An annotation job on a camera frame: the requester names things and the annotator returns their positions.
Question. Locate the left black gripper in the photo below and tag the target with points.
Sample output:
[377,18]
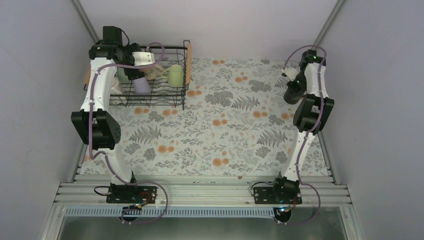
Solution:
[133,74]

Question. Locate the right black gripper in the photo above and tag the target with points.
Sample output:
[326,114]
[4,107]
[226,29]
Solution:
[296,90]

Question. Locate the black cylindrical cup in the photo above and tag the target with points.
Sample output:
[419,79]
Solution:
[293,96]

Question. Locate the light green mug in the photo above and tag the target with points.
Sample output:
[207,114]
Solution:
[174,76]

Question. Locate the beige floral mug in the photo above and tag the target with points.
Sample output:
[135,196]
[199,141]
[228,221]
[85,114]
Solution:
[152,72]

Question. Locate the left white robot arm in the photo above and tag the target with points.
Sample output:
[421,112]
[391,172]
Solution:
[93,122]

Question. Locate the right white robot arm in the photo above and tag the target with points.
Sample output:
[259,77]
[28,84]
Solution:
[310,118]

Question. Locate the mint green tumbler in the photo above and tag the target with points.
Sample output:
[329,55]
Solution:
[121,75]

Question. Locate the lilac plastic cup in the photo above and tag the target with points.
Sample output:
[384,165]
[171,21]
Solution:
[141,86]

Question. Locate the floral patterned table mat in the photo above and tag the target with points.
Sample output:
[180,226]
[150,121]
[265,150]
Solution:
[234,122]

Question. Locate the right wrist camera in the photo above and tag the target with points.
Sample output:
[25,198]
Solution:
[290,73]

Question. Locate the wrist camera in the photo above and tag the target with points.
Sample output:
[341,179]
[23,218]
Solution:
[290,73]
[142,58]

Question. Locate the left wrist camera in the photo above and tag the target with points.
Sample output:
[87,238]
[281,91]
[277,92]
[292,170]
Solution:
[142,58]

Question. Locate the black wire dish rack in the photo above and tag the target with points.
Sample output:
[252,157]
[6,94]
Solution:
[161,93]

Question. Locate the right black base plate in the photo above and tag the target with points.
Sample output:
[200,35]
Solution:
[266,195]

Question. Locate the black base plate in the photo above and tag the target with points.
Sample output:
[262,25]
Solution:
[125,194]
[266,195]

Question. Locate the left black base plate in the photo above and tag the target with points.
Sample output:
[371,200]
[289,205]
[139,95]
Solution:
[125,194]

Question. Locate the aluminium mounting rail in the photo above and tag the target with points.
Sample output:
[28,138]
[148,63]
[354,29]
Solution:
[202,191]

